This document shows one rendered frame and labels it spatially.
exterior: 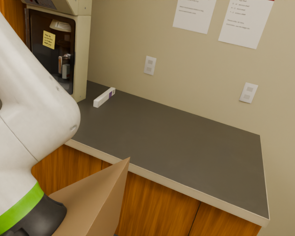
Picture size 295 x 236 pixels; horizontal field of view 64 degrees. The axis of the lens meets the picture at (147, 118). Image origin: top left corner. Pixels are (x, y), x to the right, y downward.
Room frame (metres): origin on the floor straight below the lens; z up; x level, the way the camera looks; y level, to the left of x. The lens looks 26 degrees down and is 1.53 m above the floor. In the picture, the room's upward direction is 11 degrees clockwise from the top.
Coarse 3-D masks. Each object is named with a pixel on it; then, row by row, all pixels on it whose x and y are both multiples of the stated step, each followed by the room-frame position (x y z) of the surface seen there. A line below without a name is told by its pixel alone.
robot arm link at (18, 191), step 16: (0, 128) 0.35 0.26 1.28; (0, 144) 0.33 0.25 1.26; (16, 144) 0.35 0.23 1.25; (0, 160) 0.32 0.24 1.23; (16, 160) 0.34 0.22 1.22; (32, 160) 0.36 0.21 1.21; (0, 176) 0.31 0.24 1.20; (16, 176) 0.33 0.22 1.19; (32, 176) 0.37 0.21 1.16; (0, 192) 0.30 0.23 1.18; (16, 192) 0.31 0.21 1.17; (32, 192) 0.33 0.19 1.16; (0, 208) 0.28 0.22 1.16; (16, 208) 0.29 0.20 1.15; (32, 208) 0.31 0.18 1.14; (0, 224) 0.27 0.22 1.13
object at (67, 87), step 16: (32, 16) 1.27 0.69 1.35; (48, 16) 1.23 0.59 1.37; (32, 32) 1.27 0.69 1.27; (64, 32) 1.21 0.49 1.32; (32, 48) 1.27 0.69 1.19; (48, 48) 1.23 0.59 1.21; (64, 48) 1.20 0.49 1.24; (48, 64) 1.24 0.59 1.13; (64, 64) 1.20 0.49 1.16; (64, 80) 1.20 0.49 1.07
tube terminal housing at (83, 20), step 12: (84, 0) 1.24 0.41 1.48; (48, 12) 1.25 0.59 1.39; (60, 12) 1.23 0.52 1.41; (84, 12) 1.25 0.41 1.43; (84, 24) 1.25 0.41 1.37; (84, 36) 1.26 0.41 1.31; (84, 48) 1.26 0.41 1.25; (84, 60) 1.27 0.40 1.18; (84, 72) 1.28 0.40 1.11; (84, 84) 1.28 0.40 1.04; (72, 96) 1.20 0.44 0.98; (84, 96) 1.29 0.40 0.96
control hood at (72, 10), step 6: (24, 0) 1.24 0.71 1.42; (54, 0) 1.15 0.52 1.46; (60, 0) 1.13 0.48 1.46; (66, 0) 1.12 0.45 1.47; (72, 0) 1.15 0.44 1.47; (60, 6) 1.16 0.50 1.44; (66, 6) 1.15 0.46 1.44; (72, 6) 1.15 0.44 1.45; (66, 12) 1.18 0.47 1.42; (72, 12) 1.16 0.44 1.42
